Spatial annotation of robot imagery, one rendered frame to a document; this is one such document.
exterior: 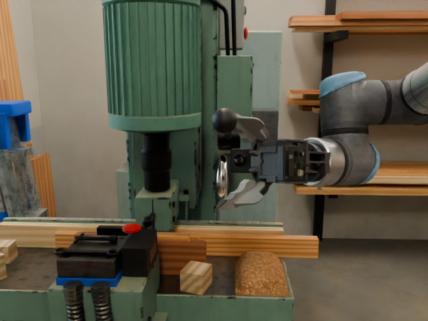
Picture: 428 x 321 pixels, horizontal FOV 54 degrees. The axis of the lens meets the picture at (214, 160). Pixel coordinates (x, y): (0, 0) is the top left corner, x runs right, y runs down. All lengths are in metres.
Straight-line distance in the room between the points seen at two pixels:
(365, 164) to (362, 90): 0.14
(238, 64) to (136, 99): 0.31
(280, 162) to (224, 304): 0.25
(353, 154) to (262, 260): 0.26
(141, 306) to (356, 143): 0.48
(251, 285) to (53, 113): 2.76
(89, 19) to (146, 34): 2.51
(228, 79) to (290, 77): 2.13
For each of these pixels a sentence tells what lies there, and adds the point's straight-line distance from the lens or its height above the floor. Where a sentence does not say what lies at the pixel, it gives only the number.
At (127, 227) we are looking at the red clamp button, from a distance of 0.68.
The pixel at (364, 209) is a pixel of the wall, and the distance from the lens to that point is 3.38.
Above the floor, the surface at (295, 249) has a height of 0.92.
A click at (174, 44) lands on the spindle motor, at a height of 1.31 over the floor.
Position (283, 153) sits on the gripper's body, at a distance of 0.66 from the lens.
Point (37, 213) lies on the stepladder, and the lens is 1.69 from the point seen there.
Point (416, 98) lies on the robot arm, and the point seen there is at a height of 1.22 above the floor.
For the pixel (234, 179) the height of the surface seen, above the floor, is 1.02.
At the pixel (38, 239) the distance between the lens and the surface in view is 0.97.
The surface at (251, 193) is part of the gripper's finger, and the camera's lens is 0.68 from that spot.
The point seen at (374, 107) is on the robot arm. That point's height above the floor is 1.20.
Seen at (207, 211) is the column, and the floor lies 0.93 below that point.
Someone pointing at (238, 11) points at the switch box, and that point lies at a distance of 1.07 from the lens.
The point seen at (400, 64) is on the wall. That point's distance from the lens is 3.28.
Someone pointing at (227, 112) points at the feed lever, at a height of 1.21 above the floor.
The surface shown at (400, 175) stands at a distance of 2.90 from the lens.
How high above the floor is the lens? 1.27
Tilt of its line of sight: 12 degrees down
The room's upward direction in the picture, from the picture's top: straight up
